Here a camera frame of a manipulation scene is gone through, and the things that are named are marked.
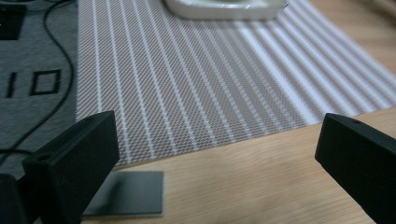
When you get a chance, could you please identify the white dish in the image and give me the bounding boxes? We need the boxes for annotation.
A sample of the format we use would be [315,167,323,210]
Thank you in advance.
[163,0,290,21]

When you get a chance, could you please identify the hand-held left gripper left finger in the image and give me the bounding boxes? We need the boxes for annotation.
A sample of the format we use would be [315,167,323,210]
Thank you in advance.
[21,110,120,224]

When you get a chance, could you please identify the grey printed cloth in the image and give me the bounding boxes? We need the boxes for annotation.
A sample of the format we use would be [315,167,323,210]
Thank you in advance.
[0,0,78,180]

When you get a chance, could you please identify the grey square card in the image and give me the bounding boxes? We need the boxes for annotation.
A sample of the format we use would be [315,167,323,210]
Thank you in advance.
[82,170,165,217]

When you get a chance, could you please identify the striped woven placemat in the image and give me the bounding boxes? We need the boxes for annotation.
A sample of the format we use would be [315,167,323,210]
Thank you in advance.
[75,0,396,167]

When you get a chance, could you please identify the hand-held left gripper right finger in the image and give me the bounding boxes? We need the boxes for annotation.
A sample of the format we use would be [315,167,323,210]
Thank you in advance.
[314,112,396,224]

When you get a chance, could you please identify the black cable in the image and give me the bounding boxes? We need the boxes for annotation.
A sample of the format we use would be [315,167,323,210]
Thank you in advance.
[0,0,77,166]

